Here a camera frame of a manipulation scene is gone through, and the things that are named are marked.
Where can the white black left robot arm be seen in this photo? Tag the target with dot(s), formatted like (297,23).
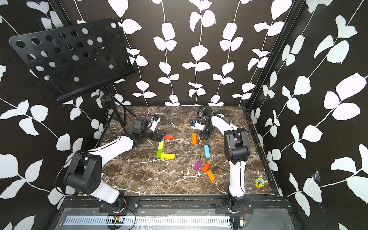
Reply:
(84,173)

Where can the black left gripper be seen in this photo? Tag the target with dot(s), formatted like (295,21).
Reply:
(155,137)

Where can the yellow long block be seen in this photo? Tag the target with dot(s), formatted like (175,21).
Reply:
(168,156)

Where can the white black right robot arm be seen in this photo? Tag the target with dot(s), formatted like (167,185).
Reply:
(236,150)

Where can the yellow blue small toy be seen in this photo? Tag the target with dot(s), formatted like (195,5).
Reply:
(259,182)

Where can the orange block lower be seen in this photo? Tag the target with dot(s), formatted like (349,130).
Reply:
(211,175)

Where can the black perforated music stand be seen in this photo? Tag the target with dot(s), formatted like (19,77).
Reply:
(75,60)

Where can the green block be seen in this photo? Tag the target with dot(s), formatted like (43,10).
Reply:
(159,153)

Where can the red block group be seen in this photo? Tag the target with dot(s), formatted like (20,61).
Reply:
(205,167)

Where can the white slotted cable duct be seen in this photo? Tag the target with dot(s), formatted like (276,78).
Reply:
(129,221)

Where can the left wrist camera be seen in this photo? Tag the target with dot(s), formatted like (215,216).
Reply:
(142,125)

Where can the red-orange small block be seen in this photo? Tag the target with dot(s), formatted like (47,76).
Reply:
(168,137)

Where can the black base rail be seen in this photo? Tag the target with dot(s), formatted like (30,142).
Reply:
(221,203)

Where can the orange long block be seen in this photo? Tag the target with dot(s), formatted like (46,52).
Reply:
(194,139)

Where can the light yellow-green block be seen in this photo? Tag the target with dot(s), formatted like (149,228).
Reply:
(161,145)

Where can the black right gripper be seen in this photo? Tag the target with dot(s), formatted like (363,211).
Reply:
(204,135)

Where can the purple block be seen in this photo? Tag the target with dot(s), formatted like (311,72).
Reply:
(197,166)

